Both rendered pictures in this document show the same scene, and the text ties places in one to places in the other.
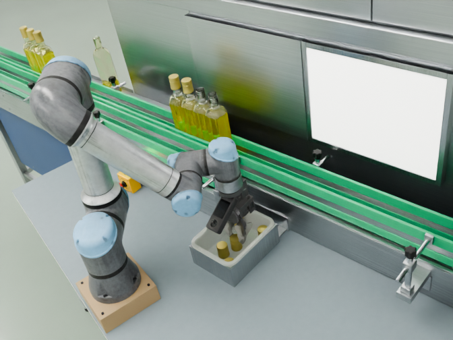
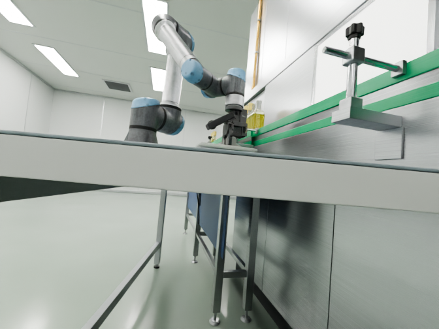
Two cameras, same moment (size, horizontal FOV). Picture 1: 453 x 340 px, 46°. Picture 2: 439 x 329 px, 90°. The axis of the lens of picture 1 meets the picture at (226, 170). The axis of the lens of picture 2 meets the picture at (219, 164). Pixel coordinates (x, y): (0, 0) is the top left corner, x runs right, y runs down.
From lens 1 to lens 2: 1.37 m
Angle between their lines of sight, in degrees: 48
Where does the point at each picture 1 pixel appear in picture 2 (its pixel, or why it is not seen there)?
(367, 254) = (325, 153)
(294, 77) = (308, 75)
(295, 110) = (305, 102)
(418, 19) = not seen: outside the picture
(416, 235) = (381, 83)
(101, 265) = (134, 115)
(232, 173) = (234, 86)
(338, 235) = (302, 147)
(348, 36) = (344, 12)
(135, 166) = (175, 42)
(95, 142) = (164, 28)
